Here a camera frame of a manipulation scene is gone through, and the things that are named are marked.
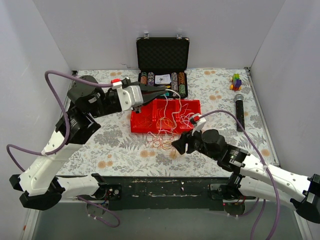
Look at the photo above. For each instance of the white card deck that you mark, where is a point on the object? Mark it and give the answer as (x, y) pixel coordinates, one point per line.
(164, 79)

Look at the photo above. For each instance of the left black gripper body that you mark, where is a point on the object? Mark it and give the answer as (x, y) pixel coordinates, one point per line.
(139, 85)

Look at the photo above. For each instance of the black handheld microphone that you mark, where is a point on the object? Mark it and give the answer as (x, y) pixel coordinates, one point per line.
(239, 108)

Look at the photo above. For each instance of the black poker chip case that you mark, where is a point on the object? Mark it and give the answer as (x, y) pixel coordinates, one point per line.
(161, 56)

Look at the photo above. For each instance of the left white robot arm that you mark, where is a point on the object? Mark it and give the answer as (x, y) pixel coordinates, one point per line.
(40, 186)

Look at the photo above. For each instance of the colourful toy block figure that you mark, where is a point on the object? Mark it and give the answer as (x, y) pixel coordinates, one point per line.
(235, 82)

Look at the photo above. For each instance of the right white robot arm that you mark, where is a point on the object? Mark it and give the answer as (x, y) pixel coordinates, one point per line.
(251, 178)

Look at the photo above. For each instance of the floral patterned table mat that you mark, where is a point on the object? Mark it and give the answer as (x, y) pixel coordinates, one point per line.
(115, 151)

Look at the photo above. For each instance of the aluminium front rail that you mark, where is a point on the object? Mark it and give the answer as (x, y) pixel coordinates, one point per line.
(153, 218)

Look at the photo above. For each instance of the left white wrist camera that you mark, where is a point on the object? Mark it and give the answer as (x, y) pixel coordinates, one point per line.
(130, 97)

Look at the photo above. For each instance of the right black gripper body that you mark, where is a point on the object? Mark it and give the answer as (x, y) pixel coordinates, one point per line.
(188, 144)

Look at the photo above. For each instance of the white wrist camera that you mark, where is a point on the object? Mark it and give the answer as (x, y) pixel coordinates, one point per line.
(130, 97)
(198, 122)

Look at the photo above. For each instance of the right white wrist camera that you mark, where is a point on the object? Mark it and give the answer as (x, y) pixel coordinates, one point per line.
(198, 122)

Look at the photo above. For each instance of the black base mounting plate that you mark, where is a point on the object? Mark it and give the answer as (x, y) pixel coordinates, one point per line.
(137, 192)

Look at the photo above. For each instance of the red plastic compartment tray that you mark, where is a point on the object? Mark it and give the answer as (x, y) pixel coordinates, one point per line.
(163, 116)

